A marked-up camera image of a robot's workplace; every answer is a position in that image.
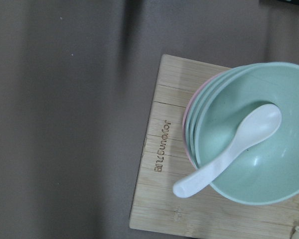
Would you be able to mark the white ceramic spoon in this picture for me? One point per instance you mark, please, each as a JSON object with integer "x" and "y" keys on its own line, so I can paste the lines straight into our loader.
{"x": 256, "y": 127}

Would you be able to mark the stacked green bowls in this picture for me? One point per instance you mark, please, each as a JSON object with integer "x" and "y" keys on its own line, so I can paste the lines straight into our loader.
{"x": 267, "y": 172}

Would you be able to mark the wooden cutting board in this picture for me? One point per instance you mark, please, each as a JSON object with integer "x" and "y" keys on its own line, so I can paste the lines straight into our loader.
{"x": 207, "y": 215}

